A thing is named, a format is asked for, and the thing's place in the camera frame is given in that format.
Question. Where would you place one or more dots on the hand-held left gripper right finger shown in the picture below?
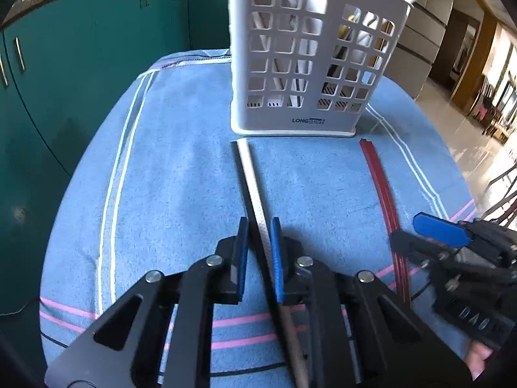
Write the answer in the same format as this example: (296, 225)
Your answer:
(276, 262)

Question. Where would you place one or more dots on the carved wooden chair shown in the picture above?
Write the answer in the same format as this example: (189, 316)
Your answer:
(488, 109)

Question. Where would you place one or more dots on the grey refrigerator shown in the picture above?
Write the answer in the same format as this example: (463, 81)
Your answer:
(426, 32)

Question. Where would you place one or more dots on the dark red chopstick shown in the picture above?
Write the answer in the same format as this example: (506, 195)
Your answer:
(381, 194)
(387, 194)

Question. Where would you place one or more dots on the long teal base cabinet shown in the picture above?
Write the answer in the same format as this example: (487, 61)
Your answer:
(80, 89)

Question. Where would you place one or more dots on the blue striped cloth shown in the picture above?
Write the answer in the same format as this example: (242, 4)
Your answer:
(181, 169)

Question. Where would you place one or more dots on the white plastic utensil basket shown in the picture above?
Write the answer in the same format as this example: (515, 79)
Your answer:
(307, 68)

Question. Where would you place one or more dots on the teal base cabinet under stove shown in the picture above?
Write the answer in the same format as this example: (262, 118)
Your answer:
(210, 12)

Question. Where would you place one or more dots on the dark wooden dining chair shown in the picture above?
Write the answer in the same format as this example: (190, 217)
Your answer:
(503, 194)

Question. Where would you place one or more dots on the black chopstick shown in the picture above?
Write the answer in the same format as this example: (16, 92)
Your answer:
(246, 194)

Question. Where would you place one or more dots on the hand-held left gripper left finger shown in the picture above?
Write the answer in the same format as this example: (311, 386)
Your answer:
(242, 258)

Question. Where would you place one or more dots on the person's right hand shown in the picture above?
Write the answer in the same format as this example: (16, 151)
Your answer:
(478, 361)

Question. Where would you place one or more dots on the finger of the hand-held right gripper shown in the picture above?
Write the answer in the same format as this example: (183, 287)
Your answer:
(440, 228)
(412, 244)

